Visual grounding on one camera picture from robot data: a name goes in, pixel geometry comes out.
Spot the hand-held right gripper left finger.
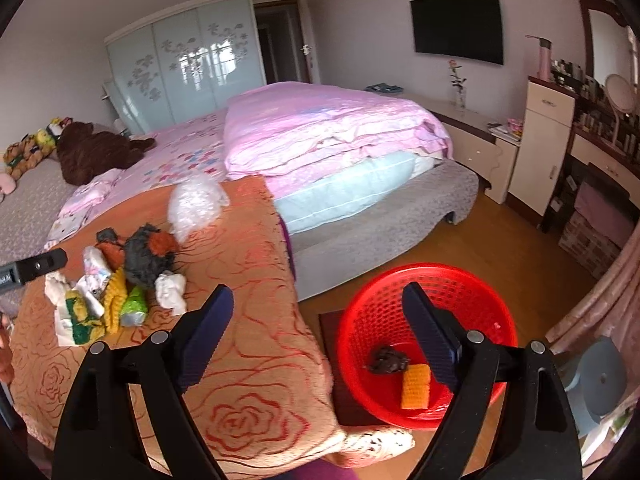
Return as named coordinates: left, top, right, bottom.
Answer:
left=54, top=284, right=235, bottom=480

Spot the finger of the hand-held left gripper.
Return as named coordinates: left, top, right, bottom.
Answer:
left=15, top=249, right=68, bottom=282

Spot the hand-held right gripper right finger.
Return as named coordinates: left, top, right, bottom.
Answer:
left=401, top=282, right=583, bottom=480

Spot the white printed packet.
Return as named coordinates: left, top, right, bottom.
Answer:
left=82, top=246, right=113, bottom=302

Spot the white paper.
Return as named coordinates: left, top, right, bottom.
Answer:
left=155, top=271, right=187, bottom=316

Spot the red plastic basket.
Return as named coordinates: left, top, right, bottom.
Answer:
left=335, top=264, right=518, bottom=430

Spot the yellow green sponge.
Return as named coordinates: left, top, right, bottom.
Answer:
left=65, top=297, right=108, bottom=346

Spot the green cloth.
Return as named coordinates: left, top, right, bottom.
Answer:
left=120, top=282, right=148, bottom=328

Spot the yellow knitted cloth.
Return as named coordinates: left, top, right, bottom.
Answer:
left=102, top=267, right=128, bottom=333

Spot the dark grey and orange cloth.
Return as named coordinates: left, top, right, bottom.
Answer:
left=122, top=224, right=182, bottom=291

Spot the white paper towel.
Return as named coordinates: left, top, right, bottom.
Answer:
left=45, top=272, right=76, bottom=346

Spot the orange sponge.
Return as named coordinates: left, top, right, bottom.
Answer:
left=401, top=364, right=432, bottom=410

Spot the dark brown crumpled wrapper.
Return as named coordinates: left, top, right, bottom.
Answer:
left=369, top=346, right=408, bottom=375

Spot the orange scrap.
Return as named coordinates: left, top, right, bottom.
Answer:
left=97, top=242, right=126, bottom=271

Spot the orange rose pattern blanket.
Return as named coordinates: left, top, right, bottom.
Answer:
left=10, top=175, right=416, bottom=466

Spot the yellow braided plush toy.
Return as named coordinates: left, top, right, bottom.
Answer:
left=2, top=117, right=76, bottom=181

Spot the white dotted cloth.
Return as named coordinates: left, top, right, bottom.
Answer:
left=332, top=427, right=416, bottom=468

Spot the brown teddy bear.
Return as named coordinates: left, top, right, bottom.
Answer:
left=55, top=121, right=157, bottom=186

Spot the grey bed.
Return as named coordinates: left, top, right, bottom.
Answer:
left=0, top=125, right=479, bottom=303

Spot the clear plastic bag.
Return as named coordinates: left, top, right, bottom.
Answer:
left=167, top=176, right=231, bottom=243

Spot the pink curtain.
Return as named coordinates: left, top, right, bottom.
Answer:
left=545, top=220, right=640, bottom=356

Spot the purple cloth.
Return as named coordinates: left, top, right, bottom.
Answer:
left=280, top=460, right=353, bottom=480

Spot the pink floral bed sheet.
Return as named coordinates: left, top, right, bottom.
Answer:
left=45, top=110, right=231, bottom=251

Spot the grey blue plastic stool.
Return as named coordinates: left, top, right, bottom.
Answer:
left=555, top=335, right=636, bottom=438

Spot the light blue quilt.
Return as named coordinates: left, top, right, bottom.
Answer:
left=272, top=152, right=418, bottom=235

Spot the low cream cabinet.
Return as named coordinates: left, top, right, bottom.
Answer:
left=400, top=92, right=521, bottom=205

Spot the woven stool with purple cushion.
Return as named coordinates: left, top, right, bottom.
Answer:
left=557, top=162, right=636, bottom=281

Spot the tall cream cabinet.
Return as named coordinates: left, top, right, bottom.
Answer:
left=506, top=76, right=581, bottom=218

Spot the folded pink quilt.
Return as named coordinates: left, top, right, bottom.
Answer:
left=222, top=82, right=453, bottom=183

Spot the glass door wardrobe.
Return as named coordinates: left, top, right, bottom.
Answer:
left=104, top=0, right=267, bottom=136

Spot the glass vase with rose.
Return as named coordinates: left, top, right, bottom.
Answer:
left=447, top=60, right=468, bottom=111

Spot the cream dressing table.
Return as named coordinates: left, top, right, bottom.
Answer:
left=542, top=110, right=640, bottom=233

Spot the dressing table with mirror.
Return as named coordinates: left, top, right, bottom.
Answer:
left=550, top=57, right=640, bottom=161

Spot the pink thermos bottle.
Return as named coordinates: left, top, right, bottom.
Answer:
left=525, top=35, right=552, bottom=82

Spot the round pink makeup mirror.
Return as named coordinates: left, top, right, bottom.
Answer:
left=604, top=74, right=635, bottom=146

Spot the white door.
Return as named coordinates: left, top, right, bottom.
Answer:
left=297, top=0, right=321, bottom=85

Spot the brown framed mirror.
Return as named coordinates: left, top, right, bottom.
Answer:
left=577, top=0, right=640, bottom=91

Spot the black wall television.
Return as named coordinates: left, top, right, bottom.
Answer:
left=410, top=0, right=505, bottom=66

